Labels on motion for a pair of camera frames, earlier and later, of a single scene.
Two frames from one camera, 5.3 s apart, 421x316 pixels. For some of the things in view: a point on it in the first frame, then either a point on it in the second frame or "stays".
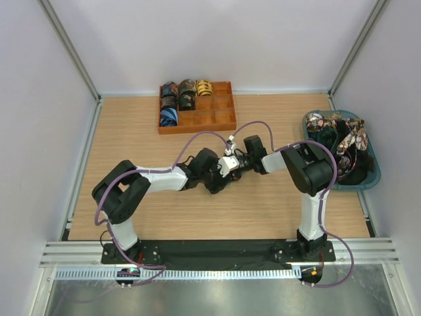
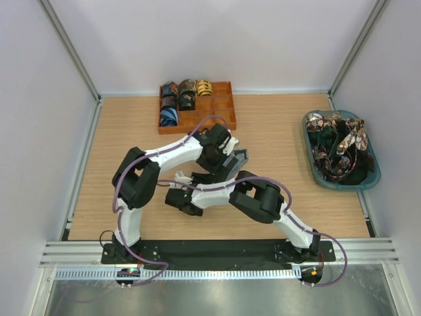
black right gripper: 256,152 to 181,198
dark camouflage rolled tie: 186,89 stays
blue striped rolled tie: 168,116 stays
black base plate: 220,255 stays
